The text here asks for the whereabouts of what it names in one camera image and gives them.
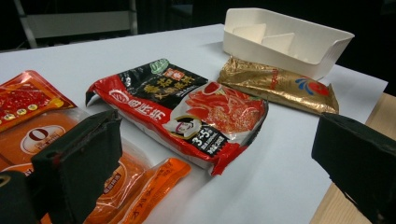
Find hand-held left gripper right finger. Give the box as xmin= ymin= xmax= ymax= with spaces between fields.
xmin=311 ymin=111 xmax=396 ymax=224

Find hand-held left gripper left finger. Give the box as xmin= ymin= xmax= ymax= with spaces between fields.
xmin=30 ymin=108 xmax=123 ymax=224

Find orange clear pods packet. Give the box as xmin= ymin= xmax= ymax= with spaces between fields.
xmin=0 ymin=106 xmax=192 ymax=224

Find red chili sauce packet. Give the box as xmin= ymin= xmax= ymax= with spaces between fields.
xmin=0 ymin=69 xmax=78 ymax=133

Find gold foil packet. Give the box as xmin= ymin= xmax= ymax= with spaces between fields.
xmin=217 ymin=55 xmax=340 ymax=116

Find red and black soup packet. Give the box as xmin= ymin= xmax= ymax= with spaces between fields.
xmin=85 ymin=58 xmax=270 ymax=177

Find white plastic bin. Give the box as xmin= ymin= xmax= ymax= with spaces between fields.
xmin=222 ymin=7 xmax=356 ymax=81

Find white table sheet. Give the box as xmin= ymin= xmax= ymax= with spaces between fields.
xmin=0 ymin=22 xmax=389 ymax=224

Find grey metal stand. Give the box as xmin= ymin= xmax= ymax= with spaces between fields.
xmin=12 ymin=0 xmax=139 ymax=49

